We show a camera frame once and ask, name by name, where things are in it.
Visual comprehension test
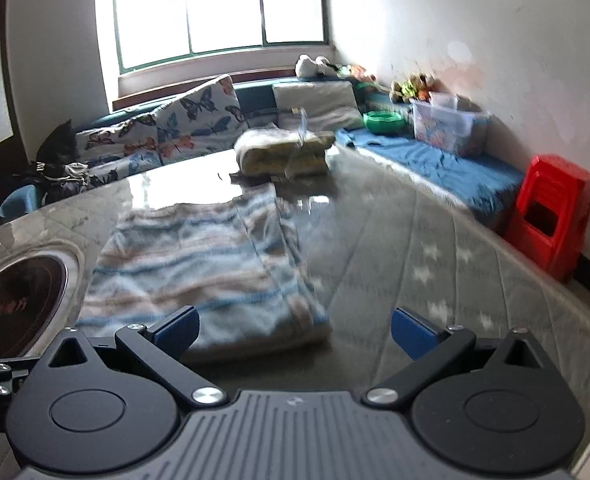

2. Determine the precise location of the window with green frame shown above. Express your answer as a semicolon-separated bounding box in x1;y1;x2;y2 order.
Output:
113;0;327;73

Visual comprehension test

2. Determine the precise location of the folded yellow pastel blanket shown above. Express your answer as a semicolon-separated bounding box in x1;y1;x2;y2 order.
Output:
233;128;335;178

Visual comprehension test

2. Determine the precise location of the long butterfly print cushion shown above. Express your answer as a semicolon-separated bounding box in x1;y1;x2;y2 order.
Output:
76;114;161;188

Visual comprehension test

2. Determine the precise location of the black bag on sofa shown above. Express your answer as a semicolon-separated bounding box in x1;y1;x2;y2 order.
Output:
35;119;79;165

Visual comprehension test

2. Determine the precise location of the green plastic basin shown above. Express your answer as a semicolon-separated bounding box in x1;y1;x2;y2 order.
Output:
362;110;407;136

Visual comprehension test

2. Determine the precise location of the blue striped knit garment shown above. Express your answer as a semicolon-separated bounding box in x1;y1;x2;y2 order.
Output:
76;184;331;362

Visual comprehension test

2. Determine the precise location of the blue plastic chair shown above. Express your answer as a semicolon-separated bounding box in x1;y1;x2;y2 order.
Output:
0;184;44;224

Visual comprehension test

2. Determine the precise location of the grey white plain pillow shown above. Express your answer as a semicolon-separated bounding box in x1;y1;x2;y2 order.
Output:
272;80;363;132

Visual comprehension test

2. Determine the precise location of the red plastic stool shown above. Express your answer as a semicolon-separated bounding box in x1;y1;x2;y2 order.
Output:
503;154;590;283

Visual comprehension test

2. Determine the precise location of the clear plastic storage bin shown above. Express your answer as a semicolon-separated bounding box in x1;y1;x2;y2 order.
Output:
411;100;491;158

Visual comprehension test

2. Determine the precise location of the upright butterfly print pillow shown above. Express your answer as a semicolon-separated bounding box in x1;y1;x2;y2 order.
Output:
153;75;248;165

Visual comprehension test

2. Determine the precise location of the brown monkey plush toy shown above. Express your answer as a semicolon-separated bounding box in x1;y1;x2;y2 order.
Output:
389;73;435;103

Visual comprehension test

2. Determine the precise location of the black white plush toy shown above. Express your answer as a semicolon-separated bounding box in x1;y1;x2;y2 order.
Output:
294;54;338;79

